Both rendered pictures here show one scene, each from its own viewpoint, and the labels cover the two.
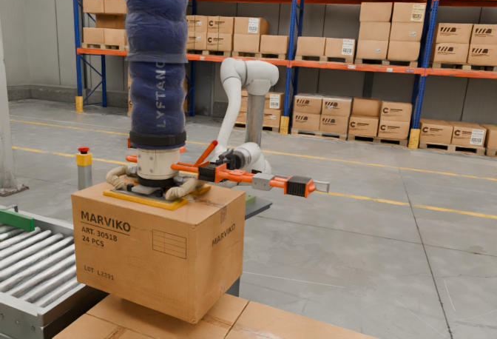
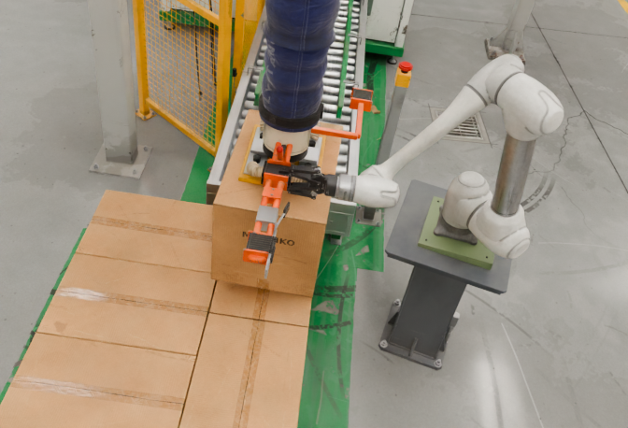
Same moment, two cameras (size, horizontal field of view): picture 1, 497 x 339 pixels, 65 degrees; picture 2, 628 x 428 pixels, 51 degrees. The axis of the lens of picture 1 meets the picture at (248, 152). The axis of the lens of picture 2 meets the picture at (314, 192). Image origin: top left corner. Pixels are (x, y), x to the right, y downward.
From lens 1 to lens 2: 2.02 m
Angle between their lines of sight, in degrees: 64
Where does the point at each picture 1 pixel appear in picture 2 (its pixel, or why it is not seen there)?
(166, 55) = (276, 34)
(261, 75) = (513, 108)
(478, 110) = not seen: outside the picture
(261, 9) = not seen: outside the picture
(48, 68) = not seen: outside the picture
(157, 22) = not seen: outside the picture
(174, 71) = (284, 54)
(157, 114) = (267, 87)
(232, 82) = (463, 94)
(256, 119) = (504, 165)
